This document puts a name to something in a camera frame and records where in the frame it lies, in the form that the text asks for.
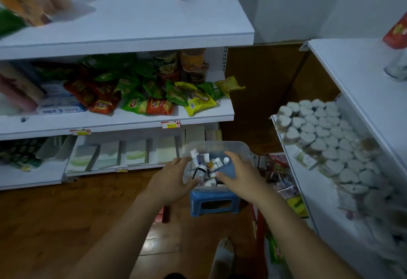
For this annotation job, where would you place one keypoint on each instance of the orange instant noodle cup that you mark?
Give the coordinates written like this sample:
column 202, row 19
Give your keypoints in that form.
column 192, row 59

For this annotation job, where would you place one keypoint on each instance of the small yellow price tag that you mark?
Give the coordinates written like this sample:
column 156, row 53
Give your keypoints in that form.
column 121, row 170

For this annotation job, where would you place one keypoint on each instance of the pile of snack bags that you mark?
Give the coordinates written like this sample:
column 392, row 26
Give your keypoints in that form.
column 140, row 104

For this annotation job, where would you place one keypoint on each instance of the clear plastic bin of bottles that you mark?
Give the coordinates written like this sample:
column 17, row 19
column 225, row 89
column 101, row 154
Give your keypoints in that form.
column 238, row 148

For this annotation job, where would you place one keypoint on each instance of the small red boxes pack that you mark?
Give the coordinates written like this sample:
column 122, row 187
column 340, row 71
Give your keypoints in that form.
column 160, row 216

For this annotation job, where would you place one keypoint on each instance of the white metal shelf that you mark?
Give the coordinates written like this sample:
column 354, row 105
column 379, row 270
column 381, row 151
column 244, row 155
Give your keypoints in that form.
column 143, row 18
column 349, row 72

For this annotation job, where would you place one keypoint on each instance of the black shorts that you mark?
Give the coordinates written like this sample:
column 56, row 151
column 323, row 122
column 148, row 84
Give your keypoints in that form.
column 175, row 276

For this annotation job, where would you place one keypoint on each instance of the person's right leg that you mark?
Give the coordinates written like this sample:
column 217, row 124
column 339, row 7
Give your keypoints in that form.
column 227, row 243

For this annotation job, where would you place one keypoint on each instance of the red yellow price tag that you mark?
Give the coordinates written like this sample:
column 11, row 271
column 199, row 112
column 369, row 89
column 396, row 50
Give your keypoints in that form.
column 170, row 125
column 80, row 132

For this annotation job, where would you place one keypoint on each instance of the pink packs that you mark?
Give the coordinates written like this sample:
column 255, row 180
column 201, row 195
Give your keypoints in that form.
column 16, row 94

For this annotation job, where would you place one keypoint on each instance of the green wipes pack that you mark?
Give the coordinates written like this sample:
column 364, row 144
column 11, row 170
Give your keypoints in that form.
column 9, row 22

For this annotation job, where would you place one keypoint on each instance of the dark instant noodle cup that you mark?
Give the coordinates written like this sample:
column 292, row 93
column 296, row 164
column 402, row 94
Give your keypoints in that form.
column 197, row 75

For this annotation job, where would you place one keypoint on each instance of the person's right hand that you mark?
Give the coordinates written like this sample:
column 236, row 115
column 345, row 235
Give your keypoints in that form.
column 251, row 183

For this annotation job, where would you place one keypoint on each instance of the green instant noodle cup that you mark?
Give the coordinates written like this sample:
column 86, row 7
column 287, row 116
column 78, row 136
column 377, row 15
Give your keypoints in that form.
column 163, row 62

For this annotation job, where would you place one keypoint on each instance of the pile of mixed packets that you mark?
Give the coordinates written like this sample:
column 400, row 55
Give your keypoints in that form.
column 286, row 186

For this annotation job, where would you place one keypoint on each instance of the person's right forearm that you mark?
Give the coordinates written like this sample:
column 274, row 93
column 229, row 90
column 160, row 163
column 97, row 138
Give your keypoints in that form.
column 305, row 243

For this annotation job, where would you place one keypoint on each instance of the person's left hand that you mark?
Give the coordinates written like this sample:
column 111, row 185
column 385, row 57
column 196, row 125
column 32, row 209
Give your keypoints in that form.
column 171, row 186

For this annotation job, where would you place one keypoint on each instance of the blue plastic stool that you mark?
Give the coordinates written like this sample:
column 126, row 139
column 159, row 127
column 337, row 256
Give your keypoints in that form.
column 198, row 196

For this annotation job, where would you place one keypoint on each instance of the blue tissue packs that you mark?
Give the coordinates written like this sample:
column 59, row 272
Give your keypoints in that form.
column 57, row 104

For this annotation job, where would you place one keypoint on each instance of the row of pale flat packs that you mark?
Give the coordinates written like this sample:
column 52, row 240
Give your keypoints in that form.
column 108, row 154

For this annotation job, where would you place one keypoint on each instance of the red carton box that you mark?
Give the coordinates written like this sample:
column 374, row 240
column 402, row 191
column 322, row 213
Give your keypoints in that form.
column 397, row 34

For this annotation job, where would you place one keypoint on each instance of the dark green pack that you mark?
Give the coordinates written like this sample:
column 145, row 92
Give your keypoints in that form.
column 19, row 154

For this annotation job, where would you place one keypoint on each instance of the white right slipper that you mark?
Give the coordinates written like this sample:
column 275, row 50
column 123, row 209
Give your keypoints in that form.
column 222, row 261

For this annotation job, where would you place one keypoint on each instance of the person's left forearm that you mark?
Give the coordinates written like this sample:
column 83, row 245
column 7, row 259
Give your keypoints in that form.
column 120, row 240

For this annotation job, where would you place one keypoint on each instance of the orange tissue box pack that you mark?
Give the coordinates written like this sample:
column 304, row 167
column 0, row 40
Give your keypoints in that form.
column 25, row 5

